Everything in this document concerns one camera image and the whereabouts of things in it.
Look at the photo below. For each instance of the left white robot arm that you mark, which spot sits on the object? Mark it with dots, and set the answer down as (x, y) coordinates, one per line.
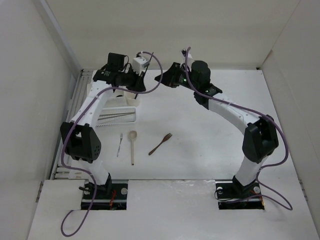
(79, 138)

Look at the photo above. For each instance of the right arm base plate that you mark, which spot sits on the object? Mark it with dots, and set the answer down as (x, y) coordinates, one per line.
(229, 199)

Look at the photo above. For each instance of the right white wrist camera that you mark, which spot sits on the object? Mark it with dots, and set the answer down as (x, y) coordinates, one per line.
(186, 56)

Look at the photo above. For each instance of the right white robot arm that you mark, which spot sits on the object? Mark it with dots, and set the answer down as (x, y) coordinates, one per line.
(259, 135)

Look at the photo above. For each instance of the beige wooden spoon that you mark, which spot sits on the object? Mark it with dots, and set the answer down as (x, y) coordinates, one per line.
(132, 137)

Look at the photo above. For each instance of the white perforated basket tray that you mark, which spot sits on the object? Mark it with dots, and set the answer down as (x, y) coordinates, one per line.
(117, 120)

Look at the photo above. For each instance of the white rectangular box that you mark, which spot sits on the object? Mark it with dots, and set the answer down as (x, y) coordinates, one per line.
(115, 102)

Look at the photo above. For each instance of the small silver fork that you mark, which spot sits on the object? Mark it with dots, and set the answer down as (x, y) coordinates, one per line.
(119, 146)

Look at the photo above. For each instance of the black chopstick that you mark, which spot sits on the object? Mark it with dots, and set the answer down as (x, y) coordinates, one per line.
(146, 69)

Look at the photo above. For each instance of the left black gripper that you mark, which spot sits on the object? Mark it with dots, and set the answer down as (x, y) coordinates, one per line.
(138, 86)

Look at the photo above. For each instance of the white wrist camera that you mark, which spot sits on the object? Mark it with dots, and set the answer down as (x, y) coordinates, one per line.
(186, 56)
(139, 64)

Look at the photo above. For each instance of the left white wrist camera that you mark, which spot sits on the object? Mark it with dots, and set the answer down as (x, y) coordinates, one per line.
(139, 64)

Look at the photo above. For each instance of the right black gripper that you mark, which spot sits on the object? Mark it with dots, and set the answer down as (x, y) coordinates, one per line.
(169, 77)

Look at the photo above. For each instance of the white round cup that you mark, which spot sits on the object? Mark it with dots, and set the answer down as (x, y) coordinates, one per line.
(132, 100)

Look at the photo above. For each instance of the brown wooden fork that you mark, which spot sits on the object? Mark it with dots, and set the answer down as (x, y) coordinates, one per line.
(165, 138)

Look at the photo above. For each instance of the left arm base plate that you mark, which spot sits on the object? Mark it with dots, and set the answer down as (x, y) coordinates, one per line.
(115, 200)

